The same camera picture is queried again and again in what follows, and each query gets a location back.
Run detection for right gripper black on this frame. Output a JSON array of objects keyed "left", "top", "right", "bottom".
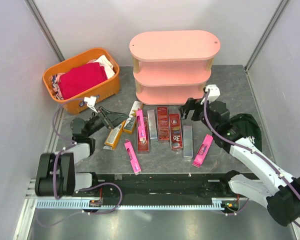
[{"left": 178, "top": 96, "right": 217, "bottom": 133}]

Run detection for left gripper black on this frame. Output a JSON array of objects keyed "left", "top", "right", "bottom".
[{"left": 86, "top": 106, "right": 129, "bottom": 137}]

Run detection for orange R.O toothpaste box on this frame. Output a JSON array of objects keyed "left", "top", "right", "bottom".
[{"left": 123, "top": 101, "right": 143, "bottom": 134}]

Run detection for pink toothpaste box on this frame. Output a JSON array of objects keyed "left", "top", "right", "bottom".
[
  {"left": 136, "top": 108, "right": 146, "bottom": 142},
  {"left": 192, "top": 134, "right": 213, "bottom": 168},
  {"left": 124, "top": 139, "right": 142, "bottom": 175}
]

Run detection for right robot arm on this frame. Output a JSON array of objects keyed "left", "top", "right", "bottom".
[{"left": 178, "top": 98, "right": 300, "bottom": 227}]

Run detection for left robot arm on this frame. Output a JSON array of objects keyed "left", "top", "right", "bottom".
[{"left": 34, "top": 106, "right": 129, "bottom": 199}]

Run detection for pink three-tier shelf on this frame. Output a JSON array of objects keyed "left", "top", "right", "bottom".
[{"left": 129, "top": 30, "right": 221, "bottom": 105}]

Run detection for silver toothpaste box right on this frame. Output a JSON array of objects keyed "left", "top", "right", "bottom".
[{"left": 183, "top": 125, "right": 193, "bottom": 160}]

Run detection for silver toothpaste box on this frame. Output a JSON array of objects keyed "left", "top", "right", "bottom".
[
  {"left": 183, "top": 125, "right": 193, "bottom": 160},
  {"left": 147, "top": 109, "right": 158, "bottom": 141}
]

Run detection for dark red toothpaste box middle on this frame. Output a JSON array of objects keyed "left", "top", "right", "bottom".
[{"left": 156, "top": 106, "right": 170, "bottom": 142}]

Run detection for red 3D toothpaste box right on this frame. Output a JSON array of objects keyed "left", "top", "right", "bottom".
[{"left": 168, "top": 113, "right": 183, "bottom": 151}]

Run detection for red 3d toothpaste box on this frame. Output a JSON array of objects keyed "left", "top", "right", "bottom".
[
  {"left": 168, "top": 113, "right": 183, "bottom": 151},
  {"left": 136, "top": 117, "right": 150, "bottom": 154}
]

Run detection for orange plastic basket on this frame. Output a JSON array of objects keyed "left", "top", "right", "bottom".
[{"left": 42, "top": 47, "right": 121, "bottom": 115}]

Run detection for silver toothpaste box left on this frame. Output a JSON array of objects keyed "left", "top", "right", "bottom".
[{"left": 147, "top": 109, "right": 158, "bottom": 141}]

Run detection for red 3D toothpaste box left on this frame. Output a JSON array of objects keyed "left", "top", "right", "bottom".
[{"left": 136, "top": 117, "right": 150, "bottom": 154}]

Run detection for red folded cloth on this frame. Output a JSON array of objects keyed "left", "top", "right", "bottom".
[{"left": 58, "top": 62, "right": 108, "bottom": 100}]

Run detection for white and patterned cloths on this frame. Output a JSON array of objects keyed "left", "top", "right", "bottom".
[{"left": 49, "top": 55, "right": 115, "bottom": 100}]

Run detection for dark green baseball cap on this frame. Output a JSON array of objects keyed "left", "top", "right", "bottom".
[{"left": 231, "top": 113, "right": 262, "bottom": 151}]

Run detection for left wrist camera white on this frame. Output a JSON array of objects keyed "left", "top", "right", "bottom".
[{"left": 84, "top": 96, "right": 97, "bottom": 113}]

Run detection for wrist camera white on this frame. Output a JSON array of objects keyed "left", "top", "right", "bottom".
[
  {"left": 84, "top": 96, "right": 97, "bottom": 113},
  {"left": 203, "top": 84, "right": 221, "bottom": 102}
]

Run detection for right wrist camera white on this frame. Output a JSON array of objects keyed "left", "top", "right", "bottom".
[{"left": 203, "top": 84, "right": 221, "bottom": 102}]

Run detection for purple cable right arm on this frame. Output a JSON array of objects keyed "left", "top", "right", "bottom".
[{"left": 201, "top": 89, "right": 300, "bottom": 236}]

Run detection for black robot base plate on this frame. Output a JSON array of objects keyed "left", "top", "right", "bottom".
[{"left": 91, "top": 172, "right": 242, "bottom": 205}]

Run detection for grey slotted cable duct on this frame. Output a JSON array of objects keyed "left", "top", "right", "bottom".
[{"left": 35, "top": 198, "right": 226, "bottom": 211}]

